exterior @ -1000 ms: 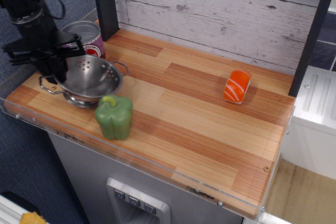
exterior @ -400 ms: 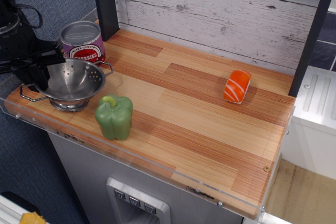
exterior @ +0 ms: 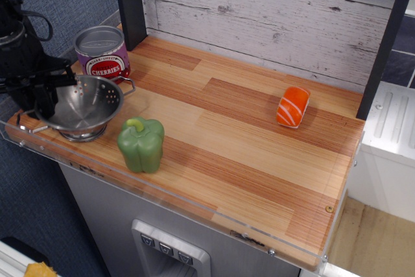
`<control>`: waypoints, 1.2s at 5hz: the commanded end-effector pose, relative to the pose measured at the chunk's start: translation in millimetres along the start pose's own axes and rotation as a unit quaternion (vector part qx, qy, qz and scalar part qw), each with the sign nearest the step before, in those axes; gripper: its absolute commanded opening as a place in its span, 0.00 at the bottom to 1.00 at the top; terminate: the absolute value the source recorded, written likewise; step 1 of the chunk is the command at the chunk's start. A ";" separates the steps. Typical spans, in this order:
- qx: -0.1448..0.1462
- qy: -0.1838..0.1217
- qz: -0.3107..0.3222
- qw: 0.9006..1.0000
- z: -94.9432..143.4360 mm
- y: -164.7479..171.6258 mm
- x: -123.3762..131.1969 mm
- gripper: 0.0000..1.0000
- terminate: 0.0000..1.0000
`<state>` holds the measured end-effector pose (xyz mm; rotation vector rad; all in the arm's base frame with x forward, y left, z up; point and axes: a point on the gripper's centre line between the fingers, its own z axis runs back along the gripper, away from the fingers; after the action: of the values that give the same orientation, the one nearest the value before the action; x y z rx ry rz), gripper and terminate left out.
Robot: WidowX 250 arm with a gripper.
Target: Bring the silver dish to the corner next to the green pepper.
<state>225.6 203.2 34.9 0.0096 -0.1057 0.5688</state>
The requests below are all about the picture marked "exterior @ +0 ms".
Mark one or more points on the orange salmon sushi toy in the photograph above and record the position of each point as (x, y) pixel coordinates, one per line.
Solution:
(292, 106)

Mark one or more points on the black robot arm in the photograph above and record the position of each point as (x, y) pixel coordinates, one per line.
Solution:
(13, 16)

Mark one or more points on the white toy sink counter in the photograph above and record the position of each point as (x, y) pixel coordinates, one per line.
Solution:
(383, 173)

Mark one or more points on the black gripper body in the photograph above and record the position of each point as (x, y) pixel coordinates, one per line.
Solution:
(25, 64)

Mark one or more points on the dark right shelf post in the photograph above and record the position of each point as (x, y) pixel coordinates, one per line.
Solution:
(391, 31)

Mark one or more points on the green toy bell pepper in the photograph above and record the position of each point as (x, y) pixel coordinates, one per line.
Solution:
(141, 144)

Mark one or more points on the grey toy fridge cabinet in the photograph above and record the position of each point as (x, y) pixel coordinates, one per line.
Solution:
(138, 236)

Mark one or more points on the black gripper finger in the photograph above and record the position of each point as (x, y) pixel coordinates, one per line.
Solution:
(46, 99)
(24, 98)

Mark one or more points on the yellow black object bottom left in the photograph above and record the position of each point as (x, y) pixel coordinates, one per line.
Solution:
(20, 259)

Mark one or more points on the cherries toy can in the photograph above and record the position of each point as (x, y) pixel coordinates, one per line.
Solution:
(101, 51)

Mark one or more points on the silver metal colander bowl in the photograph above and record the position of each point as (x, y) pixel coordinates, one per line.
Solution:
(83, 110)

